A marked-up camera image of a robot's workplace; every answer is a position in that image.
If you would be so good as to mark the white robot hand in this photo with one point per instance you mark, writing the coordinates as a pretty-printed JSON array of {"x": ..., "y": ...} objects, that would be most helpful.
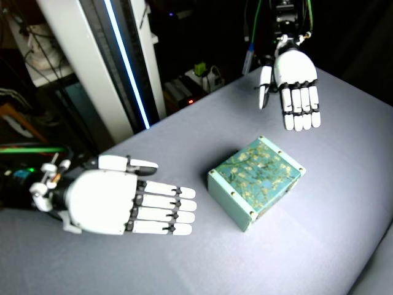
[
  {"x": 101, "y": 199},
  {"x": 294, "y": 66}
]

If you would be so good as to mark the teal floral hinged box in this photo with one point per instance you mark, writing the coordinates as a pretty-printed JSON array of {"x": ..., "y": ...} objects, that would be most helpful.
[{"x": 245, "y": 184}]

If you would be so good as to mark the white power strip, green plug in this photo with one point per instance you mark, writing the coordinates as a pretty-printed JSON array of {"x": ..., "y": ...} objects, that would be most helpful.
[{"x": 204, "y": 75}]

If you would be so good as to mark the wooden chair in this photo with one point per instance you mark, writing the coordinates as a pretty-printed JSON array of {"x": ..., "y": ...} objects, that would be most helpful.
[{"x": 18, "y": 120}]

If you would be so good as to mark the black device with red light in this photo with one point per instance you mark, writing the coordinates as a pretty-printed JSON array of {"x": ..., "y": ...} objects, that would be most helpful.
[{"x": 181, "y": 95}]

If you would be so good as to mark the white column with blue light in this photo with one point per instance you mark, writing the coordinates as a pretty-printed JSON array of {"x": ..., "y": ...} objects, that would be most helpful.
[{"x": 92, "y": 67}]

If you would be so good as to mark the grey table cloth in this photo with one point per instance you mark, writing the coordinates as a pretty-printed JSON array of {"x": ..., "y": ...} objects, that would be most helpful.
[{"x": 276, "y": 252}]

